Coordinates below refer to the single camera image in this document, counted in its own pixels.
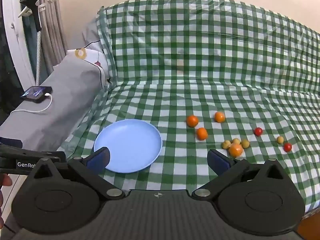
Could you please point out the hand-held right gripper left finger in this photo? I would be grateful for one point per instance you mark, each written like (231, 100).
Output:
(100, 158)

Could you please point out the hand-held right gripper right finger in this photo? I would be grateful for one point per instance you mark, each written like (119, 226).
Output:
(218, 161)

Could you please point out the small yellow fruit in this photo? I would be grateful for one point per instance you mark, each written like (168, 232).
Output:
(280, 140)
(236, 140)
(226, 144)
(245, 143)

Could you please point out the small orange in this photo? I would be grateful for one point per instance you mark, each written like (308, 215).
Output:
(192, 120)
(219, 117)
(236, 150)
(202, 133)

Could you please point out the light blue plate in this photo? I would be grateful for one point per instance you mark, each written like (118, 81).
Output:
(130, 142)

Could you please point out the red cherry tomato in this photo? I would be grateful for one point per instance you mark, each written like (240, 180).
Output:
(258, 131)
(287, 147)

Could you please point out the person's left hand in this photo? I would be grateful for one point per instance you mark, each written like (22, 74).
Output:
(5, 180)

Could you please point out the grey armrest cover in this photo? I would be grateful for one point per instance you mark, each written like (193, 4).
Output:
(62, 105)

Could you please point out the black smartphone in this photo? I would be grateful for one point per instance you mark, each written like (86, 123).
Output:
(35, 93)

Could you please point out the white printed pillow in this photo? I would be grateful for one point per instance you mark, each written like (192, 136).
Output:
(92, 55)

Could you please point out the green checked cloth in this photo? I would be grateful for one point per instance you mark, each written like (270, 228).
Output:
(200, 55)

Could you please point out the grey pillow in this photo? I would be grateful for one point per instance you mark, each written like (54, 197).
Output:
(91, 32)

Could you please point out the grey curtain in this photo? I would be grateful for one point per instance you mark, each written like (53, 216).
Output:
(53, 30)

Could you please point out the white door frame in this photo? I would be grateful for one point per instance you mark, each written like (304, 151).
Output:
(16, 42)

